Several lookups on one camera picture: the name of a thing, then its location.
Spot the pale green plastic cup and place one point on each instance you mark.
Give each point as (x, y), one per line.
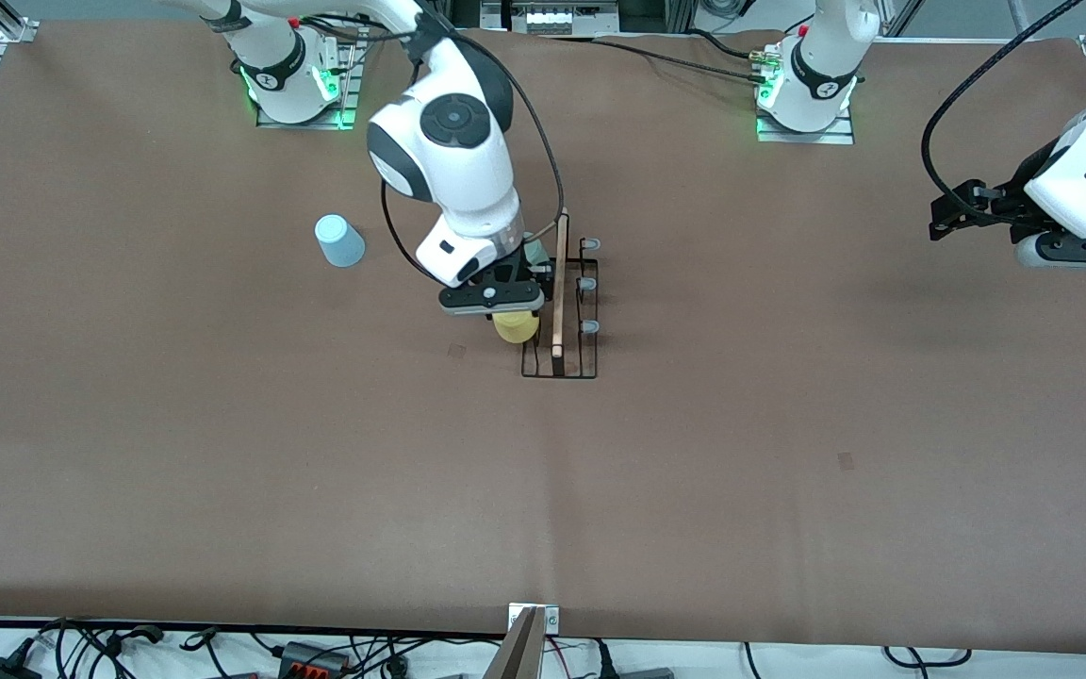
(535, 253)

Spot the yellow plastic cup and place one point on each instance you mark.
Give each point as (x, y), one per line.
(517, 331)

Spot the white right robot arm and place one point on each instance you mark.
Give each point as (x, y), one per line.
(453, 151)

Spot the light blue plastic cup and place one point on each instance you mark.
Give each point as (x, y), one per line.
(340, 242)

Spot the white power strip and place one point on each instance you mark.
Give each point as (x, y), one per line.
(562, 17)

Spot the brown table cover sheet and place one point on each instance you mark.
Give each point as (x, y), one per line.
(788, 528)

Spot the black orange connector box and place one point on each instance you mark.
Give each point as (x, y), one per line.
(315, 657)

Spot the black power adapter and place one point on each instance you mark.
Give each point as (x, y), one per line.
(1, 670)

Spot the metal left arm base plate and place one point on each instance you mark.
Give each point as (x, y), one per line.
(807, 138)

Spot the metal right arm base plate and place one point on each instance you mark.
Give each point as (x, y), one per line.
(347, 90)

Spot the small metal clamp bracket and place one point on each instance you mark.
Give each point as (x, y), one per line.
(552, 620)

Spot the grey camera stand post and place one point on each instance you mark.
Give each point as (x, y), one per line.
(517, 655)

